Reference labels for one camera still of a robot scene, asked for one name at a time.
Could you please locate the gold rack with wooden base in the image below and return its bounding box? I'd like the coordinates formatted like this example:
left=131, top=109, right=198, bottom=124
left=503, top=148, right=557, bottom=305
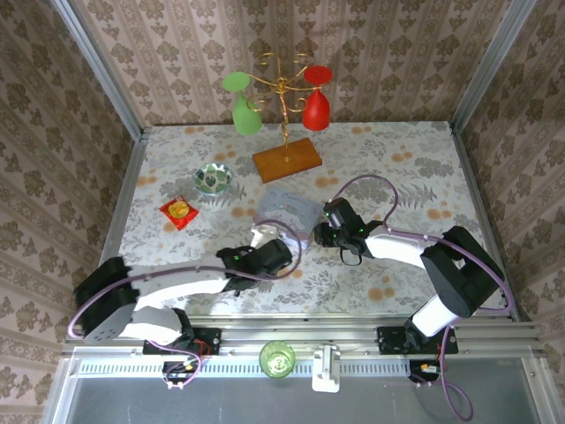
left=246, top=51, right=323, bottom=185

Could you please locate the floral tablecloth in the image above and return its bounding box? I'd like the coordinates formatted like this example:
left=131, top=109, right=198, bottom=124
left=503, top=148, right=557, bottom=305
left=114, top=121, right=507, bottom=317

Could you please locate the blue cartoon tin box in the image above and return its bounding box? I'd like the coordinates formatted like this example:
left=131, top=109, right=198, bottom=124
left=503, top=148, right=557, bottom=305
left=252, top=186, right=324, bottom=254

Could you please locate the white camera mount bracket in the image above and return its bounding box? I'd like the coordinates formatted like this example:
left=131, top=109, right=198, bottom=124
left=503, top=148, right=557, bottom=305
left=311, top=344, right=342, bottom=394

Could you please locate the black connector box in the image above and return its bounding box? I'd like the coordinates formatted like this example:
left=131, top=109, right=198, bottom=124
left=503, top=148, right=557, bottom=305
left=408, top=358, right=444, bottom=384
left=162, top=360, right=200, bottom=384

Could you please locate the aluminium table side rail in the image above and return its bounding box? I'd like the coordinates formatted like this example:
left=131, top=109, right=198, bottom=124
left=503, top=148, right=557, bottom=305
left=97, top=127, right=149, bottom=266
left=448, top=121, right=522, bottom=322

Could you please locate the thin black cable loop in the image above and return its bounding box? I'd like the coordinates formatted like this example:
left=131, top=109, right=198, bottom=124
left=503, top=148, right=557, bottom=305
left=338, top=246, right=364, bottom=267

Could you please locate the grey metal panel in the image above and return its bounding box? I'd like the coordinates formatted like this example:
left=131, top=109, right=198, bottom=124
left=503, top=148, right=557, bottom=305
left=43, top=355, right=557, bottom=424

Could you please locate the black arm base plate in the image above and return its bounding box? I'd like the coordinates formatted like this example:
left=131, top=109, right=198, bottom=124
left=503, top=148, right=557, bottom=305
left=376, top=325, right=459, bottom=357
left=141, top=326, right=222, bottom=357

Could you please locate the leaf pattern bowl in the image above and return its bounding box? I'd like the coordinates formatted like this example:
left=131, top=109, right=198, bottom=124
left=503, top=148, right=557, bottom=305
left=193, top=162, right=235, bottom=198

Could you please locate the aluminium front rail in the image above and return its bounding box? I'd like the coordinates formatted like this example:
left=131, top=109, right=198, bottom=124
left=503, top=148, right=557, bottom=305
left=61, top=314, right=546, bottom=357

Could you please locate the slotted metal cable duct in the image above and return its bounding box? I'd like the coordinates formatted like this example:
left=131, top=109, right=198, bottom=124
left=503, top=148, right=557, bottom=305
left=77, top=358, right=414, bottom=377

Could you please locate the aluminium frame post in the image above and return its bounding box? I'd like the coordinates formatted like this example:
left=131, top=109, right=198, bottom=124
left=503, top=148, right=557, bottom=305
left=51, top=0, right=146, bottom=141
left=449, top=0, right=539, bottom=129

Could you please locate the red plastic wine glass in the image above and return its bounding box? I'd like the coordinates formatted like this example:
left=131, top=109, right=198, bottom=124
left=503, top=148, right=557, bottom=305
left=302, top=64, right=333, bottom=132

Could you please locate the green drinking cup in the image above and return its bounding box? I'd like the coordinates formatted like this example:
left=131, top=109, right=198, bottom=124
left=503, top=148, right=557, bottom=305
left=259, top=340, right=296, bottom=380

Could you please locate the green plastic wine glass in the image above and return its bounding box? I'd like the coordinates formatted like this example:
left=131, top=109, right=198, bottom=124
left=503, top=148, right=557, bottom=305
left=222, top=70, right=264, bottom=136

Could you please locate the red snack packet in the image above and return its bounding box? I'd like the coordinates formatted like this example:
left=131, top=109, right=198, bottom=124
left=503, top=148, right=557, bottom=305
left=158, top=195, right=200, bottom=231

